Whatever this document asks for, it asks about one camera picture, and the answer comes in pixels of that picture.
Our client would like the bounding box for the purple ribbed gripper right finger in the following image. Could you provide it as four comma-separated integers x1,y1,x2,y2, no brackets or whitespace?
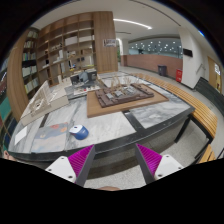
134,143,185,185

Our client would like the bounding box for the brown architectural model on board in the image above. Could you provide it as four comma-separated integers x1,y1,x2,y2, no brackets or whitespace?
87,83,168,118

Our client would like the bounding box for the blue patterned mouse pad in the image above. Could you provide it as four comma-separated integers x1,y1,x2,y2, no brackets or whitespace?
31,122,68,153

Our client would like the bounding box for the dark model with monitor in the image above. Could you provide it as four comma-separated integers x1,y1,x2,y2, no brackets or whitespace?
70,70,97,89

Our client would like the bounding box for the red box by wall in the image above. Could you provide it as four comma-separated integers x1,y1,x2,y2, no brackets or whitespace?
176,69,183,82

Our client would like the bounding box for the large wooden bookshelf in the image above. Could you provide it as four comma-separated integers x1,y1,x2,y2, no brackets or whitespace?
7,11,118,119

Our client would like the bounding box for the wooden bench near right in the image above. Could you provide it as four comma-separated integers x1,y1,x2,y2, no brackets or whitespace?
199,145,216,163

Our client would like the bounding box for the black trash bin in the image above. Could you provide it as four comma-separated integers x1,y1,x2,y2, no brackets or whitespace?
158,65,167,76

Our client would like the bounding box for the white architectural model on board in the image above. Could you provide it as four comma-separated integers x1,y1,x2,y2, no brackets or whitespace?
20,81,69,126

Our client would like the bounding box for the white paper sheet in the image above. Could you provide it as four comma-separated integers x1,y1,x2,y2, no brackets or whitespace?
14,127,27,144

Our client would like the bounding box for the long wooden bench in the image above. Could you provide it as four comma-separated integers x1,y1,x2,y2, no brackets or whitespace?
132,72,219,160

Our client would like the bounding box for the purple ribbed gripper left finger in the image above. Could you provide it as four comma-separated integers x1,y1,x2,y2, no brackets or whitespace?
45,144,96,188

